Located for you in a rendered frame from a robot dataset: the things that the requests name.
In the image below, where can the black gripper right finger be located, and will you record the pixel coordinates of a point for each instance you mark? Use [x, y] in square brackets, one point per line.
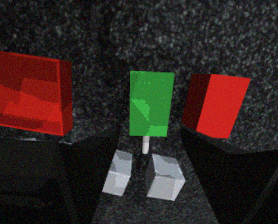
[235, 181]

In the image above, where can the red block with white pin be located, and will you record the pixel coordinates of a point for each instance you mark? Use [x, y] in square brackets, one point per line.
[213, 103]

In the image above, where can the red tray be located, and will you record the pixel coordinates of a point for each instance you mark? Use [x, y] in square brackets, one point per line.
[35, 93]

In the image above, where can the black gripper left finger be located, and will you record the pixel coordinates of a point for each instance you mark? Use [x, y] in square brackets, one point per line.
[81, 168]

